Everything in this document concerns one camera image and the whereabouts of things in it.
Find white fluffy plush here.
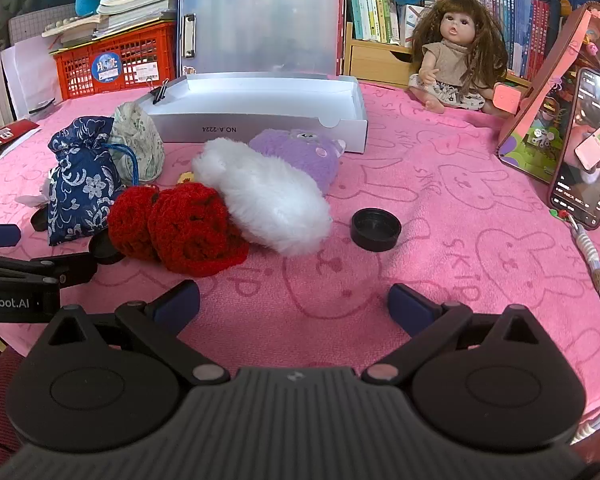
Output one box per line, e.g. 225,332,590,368
192,137,333,257

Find grey grid cutting mat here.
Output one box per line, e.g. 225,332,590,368
7,10,63,51

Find black binder clip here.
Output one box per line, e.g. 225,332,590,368
149,79,173,106

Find stack of lying books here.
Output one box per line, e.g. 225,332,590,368
42,0,181,43

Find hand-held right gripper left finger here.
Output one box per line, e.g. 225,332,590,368
42,280,231,386

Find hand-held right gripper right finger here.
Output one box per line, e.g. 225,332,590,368
362,284,548,386

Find white cardboard box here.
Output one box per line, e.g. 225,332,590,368
139,74,368,154

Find white printed carton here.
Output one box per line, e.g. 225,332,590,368
404,4,433,46

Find red plastic crate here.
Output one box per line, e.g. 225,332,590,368
52,22,177,102

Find pink rabbit-print blanket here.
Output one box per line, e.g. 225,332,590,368
0,77,600,441

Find white paper sheet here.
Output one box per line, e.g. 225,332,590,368
0,42,61,116

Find translucent plastic file case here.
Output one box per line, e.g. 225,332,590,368
179,0,346,77

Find brown-haired baby doll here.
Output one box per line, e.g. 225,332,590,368
409,0,510,113

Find small pink box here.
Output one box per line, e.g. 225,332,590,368
492,82,523,116

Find red envelope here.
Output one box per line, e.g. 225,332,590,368
0,119,41,148

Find blue floral cloth pouch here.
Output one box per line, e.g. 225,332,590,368
47,116,141,247

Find wooden drawer box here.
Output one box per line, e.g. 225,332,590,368
343,22,416,88

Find purple plush toy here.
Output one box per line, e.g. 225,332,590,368
249,129,347,196

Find row of blue red books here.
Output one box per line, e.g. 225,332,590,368
452,0,553,81

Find smartphone in red case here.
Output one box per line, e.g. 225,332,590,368
547,67,600,231

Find green floral cloth pouch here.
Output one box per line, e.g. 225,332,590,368
111,102,165,184

